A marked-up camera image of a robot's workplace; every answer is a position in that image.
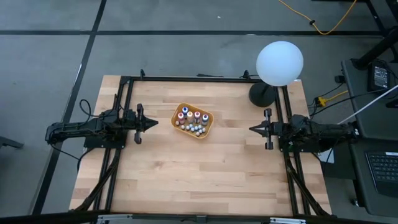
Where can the pink food colouring bottle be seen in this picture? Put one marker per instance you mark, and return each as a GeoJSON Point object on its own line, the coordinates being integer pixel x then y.
{"type": "Point", "coordinates": [197, 115]}

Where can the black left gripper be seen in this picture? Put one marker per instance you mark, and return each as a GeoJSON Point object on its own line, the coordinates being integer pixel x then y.
{"type": "Point", "coordinates": [138, 123]}

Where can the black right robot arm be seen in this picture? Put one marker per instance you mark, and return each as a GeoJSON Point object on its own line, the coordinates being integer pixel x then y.
{"type": "Point", "coordinates": [326, 130]}

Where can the grey furniture leg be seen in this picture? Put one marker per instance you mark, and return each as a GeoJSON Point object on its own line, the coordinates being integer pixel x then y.
{"type": "Point", "coordinates": [9, 142]}

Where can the purple food colouring bottle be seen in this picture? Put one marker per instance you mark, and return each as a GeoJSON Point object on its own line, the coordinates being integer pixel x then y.
{"type": "Point", "coordinates": [205, 119]}

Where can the black crossbar silver brackets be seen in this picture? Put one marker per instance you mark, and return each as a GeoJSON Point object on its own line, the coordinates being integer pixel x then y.
{"type": "Point", "coordinates": [199, 219]}

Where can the yellow plastic basket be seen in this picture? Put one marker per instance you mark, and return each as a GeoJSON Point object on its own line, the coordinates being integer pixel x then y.
{"type": "Point", "coordinates": [200, 109]}

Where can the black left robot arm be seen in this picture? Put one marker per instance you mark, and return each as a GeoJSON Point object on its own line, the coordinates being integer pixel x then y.
{"type": "Point", "coordinates": [77, 129]}

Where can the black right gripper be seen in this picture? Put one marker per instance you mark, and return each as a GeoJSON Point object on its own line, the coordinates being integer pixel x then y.
{"type": "Point", "coordinates": [272, 129]}

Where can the black power adapter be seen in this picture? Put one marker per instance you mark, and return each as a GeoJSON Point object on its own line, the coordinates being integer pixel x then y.
{"type": "Point", "coordinates": [380, 77]}

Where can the red food colouring bottle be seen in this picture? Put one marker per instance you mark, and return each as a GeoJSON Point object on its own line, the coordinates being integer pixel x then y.
{"type": "Point", "coordinates": [181, 117]}

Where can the blue food colouring bottle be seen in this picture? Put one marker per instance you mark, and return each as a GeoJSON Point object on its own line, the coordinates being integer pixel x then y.
{"type": "Point", "coordinates": [185, 110]}

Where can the black stand leg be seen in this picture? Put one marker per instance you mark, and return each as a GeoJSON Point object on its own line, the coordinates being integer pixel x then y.
{"type": "Point", "coordinates": [376, 49]}

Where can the black side desk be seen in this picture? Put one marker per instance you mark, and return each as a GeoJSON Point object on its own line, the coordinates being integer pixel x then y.
{"type": "Point", "coordinates": [357, 174]}

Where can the black laptop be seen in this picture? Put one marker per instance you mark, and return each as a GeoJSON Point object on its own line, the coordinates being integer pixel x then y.
{"type": "Point", "coordinates": [384, 171]}

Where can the white paper sheet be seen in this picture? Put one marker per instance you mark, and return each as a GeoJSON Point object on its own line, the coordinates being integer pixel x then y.
{"type": "Point", "coordinates": [328, 155]}

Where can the black aluminium rig frame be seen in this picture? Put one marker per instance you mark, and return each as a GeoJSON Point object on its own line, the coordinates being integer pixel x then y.
{"type": "Point", "coordinates": [136, 78]}

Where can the white rod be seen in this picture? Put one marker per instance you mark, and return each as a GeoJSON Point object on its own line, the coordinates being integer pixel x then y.
{"type": "Point", "coordinates": [379, 99]}

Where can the white globe lamp black base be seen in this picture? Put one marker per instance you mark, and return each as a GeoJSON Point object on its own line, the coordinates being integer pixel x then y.
{"type": "Point", "coordinates": [280, 62]}

